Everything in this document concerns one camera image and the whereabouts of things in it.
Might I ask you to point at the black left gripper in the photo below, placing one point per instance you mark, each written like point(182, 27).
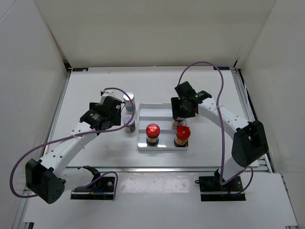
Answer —
point(116, 118)

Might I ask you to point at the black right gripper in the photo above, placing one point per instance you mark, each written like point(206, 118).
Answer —
point(175, 103)

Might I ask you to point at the short silver-lid jar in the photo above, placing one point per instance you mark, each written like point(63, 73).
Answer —
point(129, 123)
point(178, 122)

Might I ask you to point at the red-lid chili sauce jar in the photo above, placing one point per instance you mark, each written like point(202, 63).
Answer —
point(152, 134)
point(182, 135)

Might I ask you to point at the tall blue-label spice bottle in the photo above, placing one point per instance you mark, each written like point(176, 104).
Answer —
point(130, 104)

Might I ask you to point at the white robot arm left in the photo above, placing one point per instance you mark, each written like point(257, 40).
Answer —
point(47, 177)

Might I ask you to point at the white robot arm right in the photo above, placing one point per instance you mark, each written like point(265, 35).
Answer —
point(249, 139)

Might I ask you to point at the white plastic organizer tray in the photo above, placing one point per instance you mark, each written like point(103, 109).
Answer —
point(160, 114)

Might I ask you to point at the black corner label left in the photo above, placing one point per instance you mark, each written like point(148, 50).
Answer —
point(80, 69)

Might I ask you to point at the black corner label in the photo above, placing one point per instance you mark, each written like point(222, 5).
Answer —
point(222, 68)
point(80, 69)

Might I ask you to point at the black corner label right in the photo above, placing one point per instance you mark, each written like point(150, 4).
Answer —
point(222, 68)

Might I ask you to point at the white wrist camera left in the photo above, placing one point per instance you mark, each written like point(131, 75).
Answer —
point(108, 94)

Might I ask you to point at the aluminium table edge rail front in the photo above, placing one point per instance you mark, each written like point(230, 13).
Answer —
point(156, 169)

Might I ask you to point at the aluminium table edge rail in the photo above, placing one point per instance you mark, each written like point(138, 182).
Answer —
point(18, 222)
point(251, 114)
point(156, 169)

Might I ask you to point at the black base plate left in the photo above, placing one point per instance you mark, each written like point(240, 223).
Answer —
point(103, 189)

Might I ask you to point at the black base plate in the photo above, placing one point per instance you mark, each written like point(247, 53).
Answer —
point(212, 191)
point(103, 189)

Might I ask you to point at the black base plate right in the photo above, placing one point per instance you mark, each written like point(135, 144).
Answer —
point(212, 191)

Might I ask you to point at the aluminium table edge rail right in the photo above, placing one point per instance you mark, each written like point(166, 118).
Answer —
point(251, 114)

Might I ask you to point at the aluminium table edge rail left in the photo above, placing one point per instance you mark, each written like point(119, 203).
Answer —
point(18, 222)

